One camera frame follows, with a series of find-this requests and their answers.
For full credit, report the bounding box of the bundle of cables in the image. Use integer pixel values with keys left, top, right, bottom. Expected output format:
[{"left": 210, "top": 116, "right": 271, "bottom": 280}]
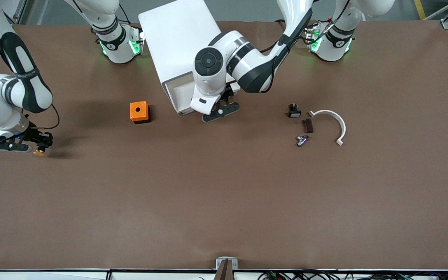
[{"left": 257, "top": 269, "right": 448, "bottom": 280}]

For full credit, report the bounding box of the white curved plastic bracket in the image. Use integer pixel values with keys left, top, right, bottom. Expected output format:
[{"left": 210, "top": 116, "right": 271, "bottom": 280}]
[{"left": 308, "top": 110, "right": 347, "bottom": 147}]

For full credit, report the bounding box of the orange box with hole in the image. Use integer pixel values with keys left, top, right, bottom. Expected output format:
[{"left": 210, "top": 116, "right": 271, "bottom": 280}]
[{"left": 129, "top": 101, "right": 151, "bottom": 124}]

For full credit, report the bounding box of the grey metal table bracket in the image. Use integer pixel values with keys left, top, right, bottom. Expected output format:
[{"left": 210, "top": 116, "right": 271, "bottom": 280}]
[{"left": 215, "top": 257, "right": 238, "bottom": 280}]

